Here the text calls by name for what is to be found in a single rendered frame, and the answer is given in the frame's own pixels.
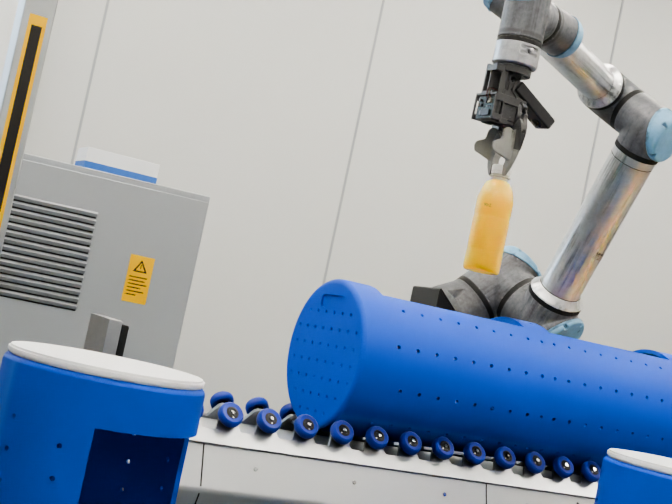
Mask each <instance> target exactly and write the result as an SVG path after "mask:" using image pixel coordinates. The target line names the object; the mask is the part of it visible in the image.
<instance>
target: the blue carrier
mask: <svg viewBox="0 0 672 504"><path fill-rule="evenodd" d="M397 347H398V348H397ZM435 354H436V355H435ZM454 359H455V360H454ZM472 362H473V363H472ZM490 366H491V367H490ZM287 387H288V394H289V399H290V402H291V405H292V408H293V410H294V412H295V414H296V416H297V417H298V416H300V415H302V414H308V415H310V416H312V417H313V418H314V419H315V420H316V421H317V423H318V427H319V429H318V430H322V431H328V432H330V428H331V425H332V424H333V423H334V422H335V421H337V420H344V421H346V422H348V423H349V424H350V425H351V426H352V428H353V430H354V436H360V437H365V433H366V431H367V430H368V429H369V428H370V427H371V426H380V427H382V428H383V429H384V430H385V431H386V432H387V434H388V438H389V441H392V442H398V443H399V438H400V436H401V435H402V434H403V433H404V432H406V431H412V432H414V433H416V434H417V435H418V436H419V437H420V439H421V441H422V446H424V447H431V448H432V442H433V441H434V439H436V438H437V437H440V436H444V437H446V438H448V439H449V440H450V441H451V442H452V444H453V446H454V451H456V452H463V449H464V447H465V445H466V444H467V443H469V442H472V441H474V442H477V443H479V444H480V445H481V446H482V447H483V448H484V450H485V453H486V456H488V457H494V453H495V451H496V450H497V449H498V448H499V447H502V446H505V447H508V448H510V449H511V450H512V451H513V453H514V454H515V457H516V461H520V462H524V457H525V455H526V454H527V453H529V452H531V451H535V452H538V453H539V454H540V455H541V456H542V457H543V458H544V460H545V465H546V466H552V467H553V461H554V460H555V458H557V457H558V456H565V457H567V458H568V459H569V460H570V461H571V462H572V464H573V466H574V470H578V471H581V466H582V464H583V463H584V462H586V461H588V460H591V461H594V462H595V463H597V464H598V466H599V467H600V469H601V467H602V462H603V458H604V457H605V456H607V455H608V454H607V450H608V449H609V448H618V449H625V450H631V451H637V452H643V453H648V454H653V455H658V456H663V457H668V458H672V355H671V354H667V353H662V352H658V351H654V350H648V349H641V350H635V351H628V350H623V349H619V348H615V347H610V346H606V345H601V344H597V343H592V342H588V341H584V340H579V339H575V338H570V337H566V336H561V335H557V334H553V333H549V332H548V331H547V330H546V329H544V328H543V327H541V326H540V325H538V324H535V323H531V322H527V321H523V320H518V319H514V318H510V317H495V318H492V319H486V318H482V317H477V316H473V315H469V314H464V313H460V312H455V311H451V310H446V309H442V308H438V307H433V306H429V305H424V304H420V303H415V302H411V301H407V300H402V299H398V298H393V297H389V296H384V295H382V294H381V293H380V292H379V291H378V290H377V289H376V288H374V287H372V286H370V285H366V284H361V283H357V282H353V281H348V280H344V279H334V280H331V281H328V282H326V283H324V284H323V285H321V286H320V287H319V288H318V289H317V290H316V291H315V292H314V293H313V294H312V295H311V296H310V298H309V299H308V300H307V302H306V303H305V305H304V307H303V309H302V311H301V313H300V315H299V317H298V319H297V322H296V324H295V327H294V330H293V334H292V337H291V341H290V346H289V352H288V360H287ZM399 390H400V391H399ZM473 404H474V405H473ZM463 453H464V452H463Z"/></svg>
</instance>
